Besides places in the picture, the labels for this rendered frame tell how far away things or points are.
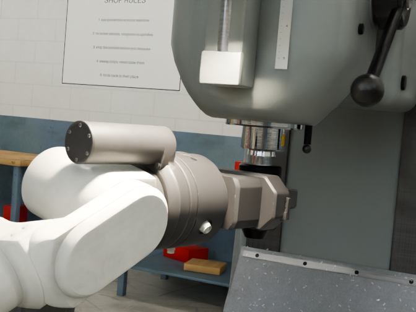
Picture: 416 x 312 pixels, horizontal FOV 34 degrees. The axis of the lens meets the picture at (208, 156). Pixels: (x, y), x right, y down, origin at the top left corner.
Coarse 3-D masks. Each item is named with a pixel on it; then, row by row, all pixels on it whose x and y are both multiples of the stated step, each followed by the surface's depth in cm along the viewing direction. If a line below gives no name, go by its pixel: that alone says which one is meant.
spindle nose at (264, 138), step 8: (248, 128) 71; (256, 128) 71; (264, 128) 71; (272, 128) 71; (248, 136) 71; (256, 136) 71; (264, 136) 71; (272, 136) 71; (280, 136) 71; (248, 144) 71; (256, 144) 71; (264, 144) 71; (272, 144) 71; (280, 144) 71
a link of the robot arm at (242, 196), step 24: (192, 168) 60; (216, 168) 63; (216, 192) 61; (240, 192) 64; (264, 192) 66; (288, 192) 67; (216, 216) 61; (240, 216) 64; (264, 216) 66; (288, 216) 67; (192, 240) 61
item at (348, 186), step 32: (320, 128) 108; (352, 128) 106; (384, 128) 104; (288, 160) 111; (320, 160) 108; (352, 160) 106; (384, 160) 104; (320, 192) 108; (352, 192) 106; (384, 192) 104; (288, 224) 111; (320, 224) 108; (352, 224) 106; (384, 224) 104; (320, 256) 109; (352, 256) 106; (384, 256) 104
